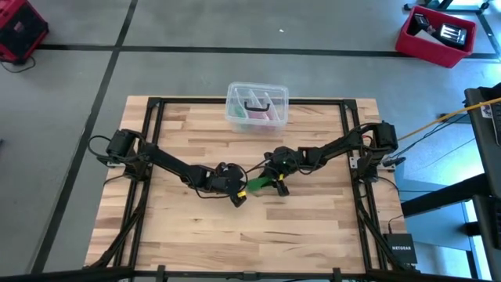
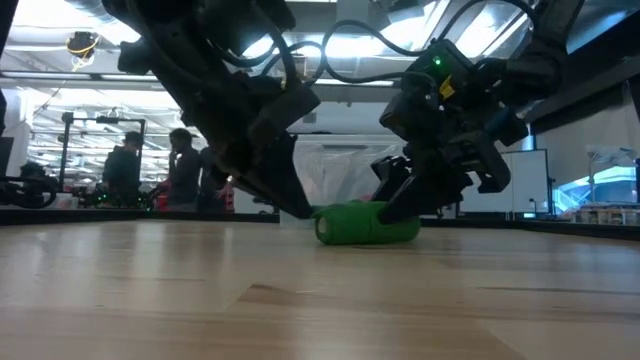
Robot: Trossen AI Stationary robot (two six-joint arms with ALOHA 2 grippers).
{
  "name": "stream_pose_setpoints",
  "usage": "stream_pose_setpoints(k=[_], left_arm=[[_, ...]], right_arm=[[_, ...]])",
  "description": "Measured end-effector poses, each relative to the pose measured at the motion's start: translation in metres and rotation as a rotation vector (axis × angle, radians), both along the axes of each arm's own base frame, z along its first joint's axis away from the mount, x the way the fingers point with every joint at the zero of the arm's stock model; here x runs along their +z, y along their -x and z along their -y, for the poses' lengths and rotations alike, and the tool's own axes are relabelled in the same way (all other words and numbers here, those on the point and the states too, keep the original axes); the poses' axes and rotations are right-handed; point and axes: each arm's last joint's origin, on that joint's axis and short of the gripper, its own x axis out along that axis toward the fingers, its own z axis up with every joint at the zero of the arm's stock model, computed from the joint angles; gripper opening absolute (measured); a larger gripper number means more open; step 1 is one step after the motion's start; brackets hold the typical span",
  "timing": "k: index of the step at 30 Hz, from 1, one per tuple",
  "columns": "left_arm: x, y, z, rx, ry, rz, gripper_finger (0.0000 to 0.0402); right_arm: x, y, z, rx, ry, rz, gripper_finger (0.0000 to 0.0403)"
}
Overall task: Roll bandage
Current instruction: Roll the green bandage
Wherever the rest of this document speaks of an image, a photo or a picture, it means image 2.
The whiteboard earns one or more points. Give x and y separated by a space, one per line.
530 180

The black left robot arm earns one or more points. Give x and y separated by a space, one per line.
200 12

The black gantry frame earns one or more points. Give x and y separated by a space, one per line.
65 150

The grey wall vent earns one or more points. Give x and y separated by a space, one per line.
310 118

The large black panel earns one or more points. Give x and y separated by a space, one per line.
600 70

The green elastic bandage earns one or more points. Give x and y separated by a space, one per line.
365 225

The row of snack boxes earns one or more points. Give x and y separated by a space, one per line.
605 216

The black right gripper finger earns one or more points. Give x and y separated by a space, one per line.
390 177
425 197

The clear plastic storage box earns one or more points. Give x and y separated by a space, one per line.
345 170

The white plastic bin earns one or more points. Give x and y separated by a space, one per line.
65 201

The black monitor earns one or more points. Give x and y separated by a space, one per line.
6 155

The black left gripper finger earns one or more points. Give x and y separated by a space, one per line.
280 180

